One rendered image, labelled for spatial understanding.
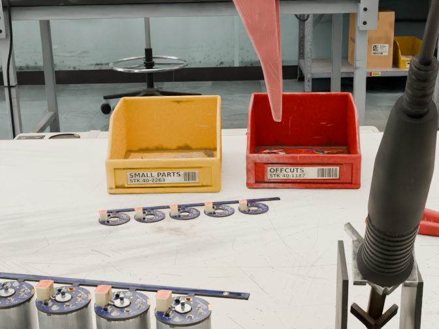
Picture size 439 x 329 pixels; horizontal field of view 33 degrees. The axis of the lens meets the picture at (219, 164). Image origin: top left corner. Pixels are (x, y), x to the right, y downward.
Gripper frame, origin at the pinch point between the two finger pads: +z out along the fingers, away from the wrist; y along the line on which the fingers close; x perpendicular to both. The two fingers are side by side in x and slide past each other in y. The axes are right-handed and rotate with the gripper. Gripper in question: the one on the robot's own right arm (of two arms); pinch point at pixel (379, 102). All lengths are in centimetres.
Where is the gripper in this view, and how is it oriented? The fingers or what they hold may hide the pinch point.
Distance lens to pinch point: 36.9
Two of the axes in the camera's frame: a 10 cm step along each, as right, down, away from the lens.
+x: -1.1, 3.2, -9.4
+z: 0.2, 9.5, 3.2
